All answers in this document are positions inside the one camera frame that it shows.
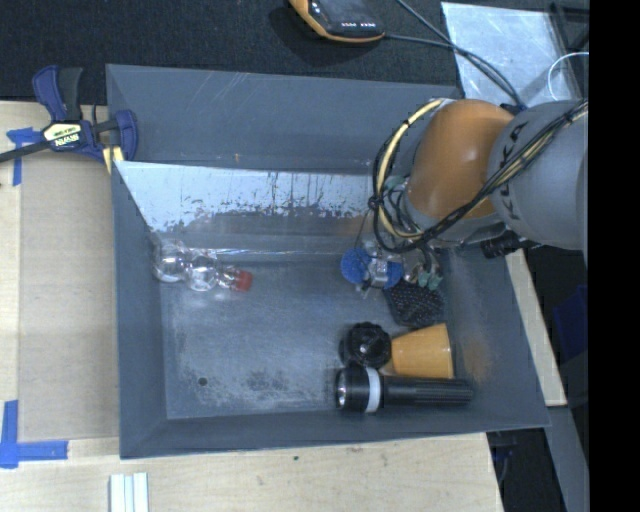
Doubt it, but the black perforated pad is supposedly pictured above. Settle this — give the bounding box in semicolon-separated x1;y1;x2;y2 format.
382;278;447;329

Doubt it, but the black round knob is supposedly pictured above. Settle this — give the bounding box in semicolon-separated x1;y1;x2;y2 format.
338;321;394;371

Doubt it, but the orange cup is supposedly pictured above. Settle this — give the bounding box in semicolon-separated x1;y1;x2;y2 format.
379;322;457;380

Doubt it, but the black flashlight white band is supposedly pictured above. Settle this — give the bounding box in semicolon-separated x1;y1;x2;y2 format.
333;365;475;415

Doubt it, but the grey metal bin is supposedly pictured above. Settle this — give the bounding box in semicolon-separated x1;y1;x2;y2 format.
104;63;553;460

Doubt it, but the clear plastic bottle red cap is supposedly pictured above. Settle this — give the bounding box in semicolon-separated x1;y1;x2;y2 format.
149;233;254;294

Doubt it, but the black cylinder on white bracket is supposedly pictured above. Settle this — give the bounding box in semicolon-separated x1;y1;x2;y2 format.
459;224;539;260

